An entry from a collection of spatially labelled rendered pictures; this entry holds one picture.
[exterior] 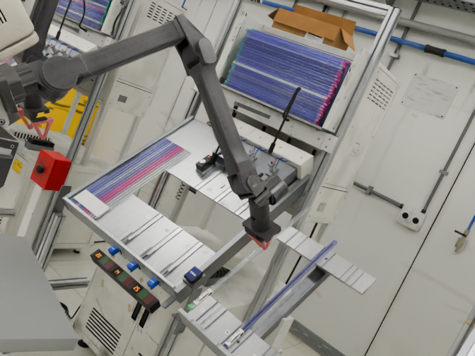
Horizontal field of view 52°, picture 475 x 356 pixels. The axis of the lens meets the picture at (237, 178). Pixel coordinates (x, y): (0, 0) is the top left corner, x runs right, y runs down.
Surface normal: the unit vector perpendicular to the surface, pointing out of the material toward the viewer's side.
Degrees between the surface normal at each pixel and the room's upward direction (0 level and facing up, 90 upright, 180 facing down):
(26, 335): 0
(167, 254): 42
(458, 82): 90
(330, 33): 76
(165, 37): 67
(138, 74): 90
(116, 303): 90
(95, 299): 90
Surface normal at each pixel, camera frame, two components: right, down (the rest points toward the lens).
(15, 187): -0.56, -0.11
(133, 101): 0.73, 0.41
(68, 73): 0.52, -0.14
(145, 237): -0.08, -0.74
